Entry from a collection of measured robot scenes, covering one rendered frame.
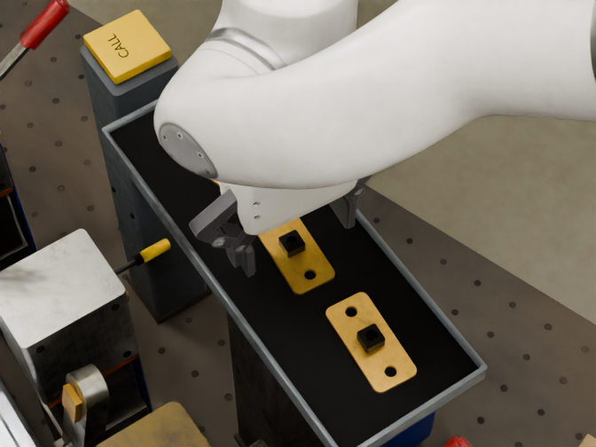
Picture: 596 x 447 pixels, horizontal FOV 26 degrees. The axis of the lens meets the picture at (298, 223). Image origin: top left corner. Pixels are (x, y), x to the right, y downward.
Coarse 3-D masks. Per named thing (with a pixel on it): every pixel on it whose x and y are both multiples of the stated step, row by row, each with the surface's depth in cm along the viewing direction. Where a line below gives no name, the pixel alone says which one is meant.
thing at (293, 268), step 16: (288, 224) 107; (272, 240) 106; (288, 240) 106; (304, 240) 106; (272, 256) 106; (288, 256) 105; (304, 256) 106; (320, 256) 106; (288, 272) 105; (304, 272) 105; (320, 272) 105; (304, 288) 104
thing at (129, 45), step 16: (128, 16) 120; (144, 16) 120; (96, 32) 119; (112, 32) 119; (128, 32) 119; (144, 32) 119; (96, 48) 118; (112, 48) 118; (128, 48) 118; (144, 48) 118; (160, 48) 118; (112, 64) 117; (128, 64) 117; (144, 64) 117; (112, 80) 117
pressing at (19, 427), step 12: (0, 384) 117; (0, 396) 116; (0, 408) 116; (12, 408) 116; (0, 420) 116; (12, 420) 115; (24, 420) 115; (0, 432) 115; (12, 432) 115; (24, 432) 115; (0, 444) 114; (12, 444) 114; (24, 444) 114; (36, 444) 114
